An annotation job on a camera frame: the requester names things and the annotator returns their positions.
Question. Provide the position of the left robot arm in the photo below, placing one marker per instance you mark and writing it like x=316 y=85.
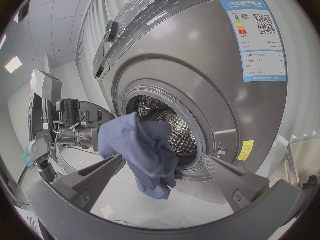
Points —
x=48 y=86

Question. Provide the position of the ceiling light panel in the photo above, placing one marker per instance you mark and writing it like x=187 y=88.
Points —
x=13 y=63

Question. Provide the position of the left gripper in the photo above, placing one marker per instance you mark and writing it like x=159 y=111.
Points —
x=80 y=136

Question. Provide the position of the grey washing machine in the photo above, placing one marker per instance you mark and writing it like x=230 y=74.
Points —
x=190 y=71

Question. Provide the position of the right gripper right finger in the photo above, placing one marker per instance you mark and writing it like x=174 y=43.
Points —
x=232 y=181

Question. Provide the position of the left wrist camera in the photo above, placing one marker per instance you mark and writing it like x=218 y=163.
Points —
x=93 y=116

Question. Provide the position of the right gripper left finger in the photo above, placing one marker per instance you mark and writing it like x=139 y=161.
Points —
x=97 y=177

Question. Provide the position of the blue-grey garment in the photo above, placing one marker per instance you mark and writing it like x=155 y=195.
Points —
x=147 y=149

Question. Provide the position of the washing machine door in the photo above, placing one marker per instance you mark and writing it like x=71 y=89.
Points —
x=75 y=162

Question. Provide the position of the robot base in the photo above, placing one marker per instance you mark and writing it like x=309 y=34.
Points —
x=31 y=224

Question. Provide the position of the cream laundry basket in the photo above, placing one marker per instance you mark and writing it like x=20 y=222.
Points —
x=301 y=154

